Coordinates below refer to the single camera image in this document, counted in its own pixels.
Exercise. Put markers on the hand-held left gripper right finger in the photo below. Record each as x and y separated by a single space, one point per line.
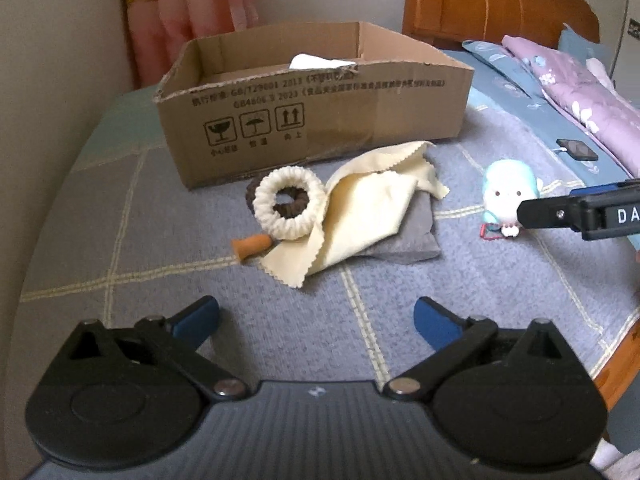
435 325

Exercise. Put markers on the teal cloth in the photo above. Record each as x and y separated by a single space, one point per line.
115 115

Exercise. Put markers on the purple floral quilt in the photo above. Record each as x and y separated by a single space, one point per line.
590 105

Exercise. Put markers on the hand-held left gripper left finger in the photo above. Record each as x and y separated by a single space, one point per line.
197 317

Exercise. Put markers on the brown cardboard box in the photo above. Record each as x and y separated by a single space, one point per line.
350 110

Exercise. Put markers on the wooden bed headboard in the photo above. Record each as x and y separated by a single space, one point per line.
500 0

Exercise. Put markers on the cream knitted scrunchie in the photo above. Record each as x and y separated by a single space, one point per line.
265 210

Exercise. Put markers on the black phone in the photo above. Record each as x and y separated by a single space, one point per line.
579 149

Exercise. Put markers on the white cloth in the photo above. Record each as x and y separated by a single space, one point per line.
320 61

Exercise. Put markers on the grey cloth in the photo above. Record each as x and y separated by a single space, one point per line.
415 240

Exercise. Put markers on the grey checked blanket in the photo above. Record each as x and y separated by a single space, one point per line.
150 260

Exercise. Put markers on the pale yellow cloth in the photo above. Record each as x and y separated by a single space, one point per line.
360 200

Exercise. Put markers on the pink patterned curtain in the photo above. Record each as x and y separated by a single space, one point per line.
200 10

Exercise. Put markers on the blue and white plush toy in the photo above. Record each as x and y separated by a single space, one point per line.
510 187

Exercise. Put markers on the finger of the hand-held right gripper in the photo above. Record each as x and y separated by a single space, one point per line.
545 212
595 191

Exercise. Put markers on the blue floral pillow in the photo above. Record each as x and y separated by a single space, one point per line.
500 67

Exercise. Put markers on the plain blue pillow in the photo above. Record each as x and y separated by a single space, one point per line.
575 45

